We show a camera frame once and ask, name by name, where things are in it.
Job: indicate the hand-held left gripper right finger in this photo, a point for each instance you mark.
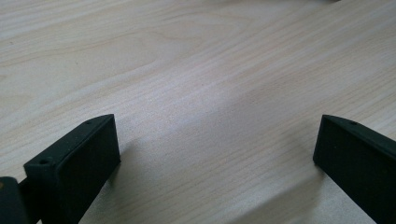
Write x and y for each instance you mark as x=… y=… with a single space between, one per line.
x=358 y=168

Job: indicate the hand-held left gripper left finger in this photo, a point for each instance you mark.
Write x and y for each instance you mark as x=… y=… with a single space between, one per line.
x=74 y=174

